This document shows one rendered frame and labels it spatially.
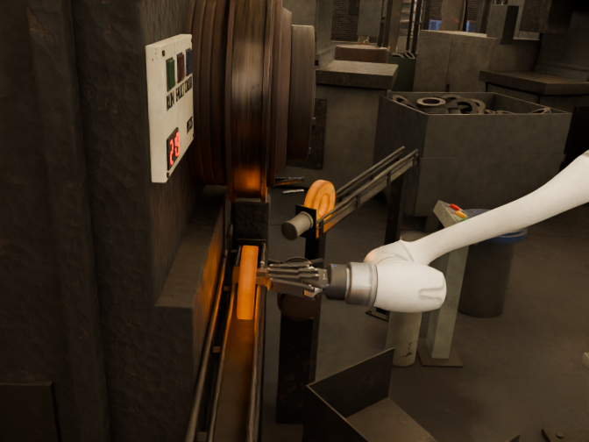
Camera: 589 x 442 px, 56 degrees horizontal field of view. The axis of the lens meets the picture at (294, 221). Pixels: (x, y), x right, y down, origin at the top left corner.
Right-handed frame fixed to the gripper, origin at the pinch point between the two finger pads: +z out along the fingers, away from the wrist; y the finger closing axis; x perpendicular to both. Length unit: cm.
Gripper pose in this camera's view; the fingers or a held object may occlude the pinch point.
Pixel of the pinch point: (249, 275)
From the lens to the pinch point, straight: 116.4
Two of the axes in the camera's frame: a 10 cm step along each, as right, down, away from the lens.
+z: -9.9, -0.8, -0.6
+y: -0.2, -3.7, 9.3
